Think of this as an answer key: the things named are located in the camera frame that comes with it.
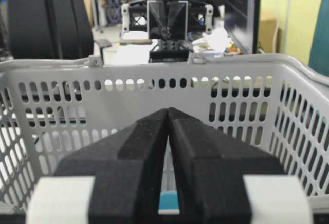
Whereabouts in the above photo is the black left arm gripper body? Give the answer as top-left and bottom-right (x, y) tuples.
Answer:
(121, 0), (214, 63)

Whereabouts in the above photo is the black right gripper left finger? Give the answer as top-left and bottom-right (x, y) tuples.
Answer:
(26, 109), (168, 223)

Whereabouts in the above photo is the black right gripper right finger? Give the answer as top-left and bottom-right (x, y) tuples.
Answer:
(168, 107), (314, 223)

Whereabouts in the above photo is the teal blue object in basket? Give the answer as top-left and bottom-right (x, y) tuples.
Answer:
(158, 191), (180, 215)

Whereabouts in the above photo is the grey plastic shopping basket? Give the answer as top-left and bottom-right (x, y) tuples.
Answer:
(1, 54), (328, 213)

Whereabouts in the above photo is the black monitor screen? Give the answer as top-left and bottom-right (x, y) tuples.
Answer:
(224, 0), (260, 54)

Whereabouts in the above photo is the cardboard box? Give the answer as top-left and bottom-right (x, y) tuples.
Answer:
(258, 17), (277, 53)

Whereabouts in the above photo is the black office chair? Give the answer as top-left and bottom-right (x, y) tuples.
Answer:
(5, 0), (113, 63)

